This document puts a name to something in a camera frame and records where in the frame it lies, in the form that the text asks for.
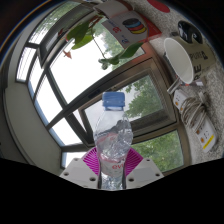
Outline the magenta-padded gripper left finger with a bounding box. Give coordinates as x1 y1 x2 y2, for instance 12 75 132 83
59 147 101 190

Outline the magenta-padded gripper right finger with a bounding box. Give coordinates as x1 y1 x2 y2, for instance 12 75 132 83
124 147 165 190

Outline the grey-framed bay window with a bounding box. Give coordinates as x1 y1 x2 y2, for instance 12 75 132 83
14 0 191 174

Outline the clear blue-capped water bottle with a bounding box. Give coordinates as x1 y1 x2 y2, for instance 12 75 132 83
93 91 134 191

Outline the potted plant in white pot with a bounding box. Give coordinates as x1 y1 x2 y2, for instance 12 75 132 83
63 0 145 70

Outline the red and white filament box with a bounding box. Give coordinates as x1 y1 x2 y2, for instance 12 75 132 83
101 9 163 49

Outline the white power strip with cable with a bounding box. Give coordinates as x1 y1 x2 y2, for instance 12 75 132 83
173 88 218 154

